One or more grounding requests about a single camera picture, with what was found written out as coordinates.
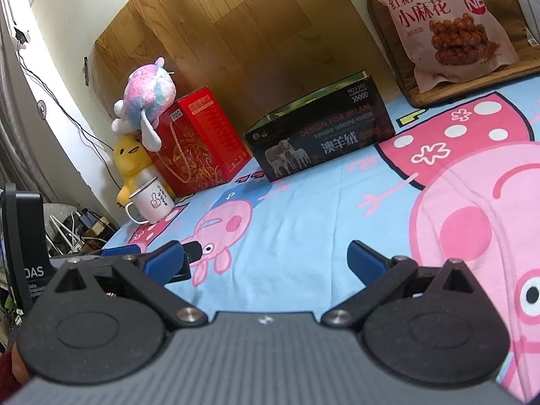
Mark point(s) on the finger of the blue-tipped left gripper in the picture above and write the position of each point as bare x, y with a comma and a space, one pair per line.
120, 251
191, 251

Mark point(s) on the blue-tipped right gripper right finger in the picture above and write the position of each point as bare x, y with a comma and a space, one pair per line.
384, 280

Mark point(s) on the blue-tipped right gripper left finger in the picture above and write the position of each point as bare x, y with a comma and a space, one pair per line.
143, 278

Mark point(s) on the white enamel mug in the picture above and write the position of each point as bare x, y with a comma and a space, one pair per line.
149, 203

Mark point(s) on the yellow plush toy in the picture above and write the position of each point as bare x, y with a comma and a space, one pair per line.
135, 167

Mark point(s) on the grey curtain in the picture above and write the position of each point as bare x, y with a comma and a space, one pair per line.
31, 157

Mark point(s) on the red gift box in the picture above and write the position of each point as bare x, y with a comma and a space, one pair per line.
200, 147

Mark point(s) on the pink cartoon pig tablecloth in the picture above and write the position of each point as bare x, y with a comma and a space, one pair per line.
459, 182

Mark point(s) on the pink blue plush toy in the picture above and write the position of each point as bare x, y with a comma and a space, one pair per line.
149, 92

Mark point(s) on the black cardboard storage box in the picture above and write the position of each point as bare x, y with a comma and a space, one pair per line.
330, 122

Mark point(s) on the wooden headboard panel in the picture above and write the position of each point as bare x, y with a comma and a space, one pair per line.
254, 55

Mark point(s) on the large pink snack bag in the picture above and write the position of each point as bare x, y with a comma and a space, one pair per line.
450, 40

